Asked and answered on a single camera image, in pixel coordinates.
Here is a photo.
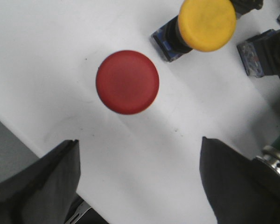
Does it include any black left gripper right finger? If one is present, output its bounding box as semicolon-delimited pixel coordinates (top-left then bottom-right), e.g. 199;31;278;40
199;137;280;224

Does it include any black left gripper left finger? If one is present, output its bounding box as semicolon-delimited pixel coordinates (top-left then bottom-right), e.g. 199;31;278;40
0;140;81;224

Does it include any red mushroom push button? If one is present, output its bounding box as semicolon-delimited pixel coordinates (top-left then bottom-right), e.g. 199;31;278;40
96;50;159;115

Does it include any yellow mushroom push button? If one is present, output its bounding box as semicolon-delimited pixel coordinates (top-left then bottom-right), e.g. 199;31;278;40
151;0;237;63

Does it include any right silver drive pulley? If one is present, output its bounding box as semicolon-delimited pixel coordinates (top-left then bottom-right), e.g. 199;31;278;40
256;146;280;177

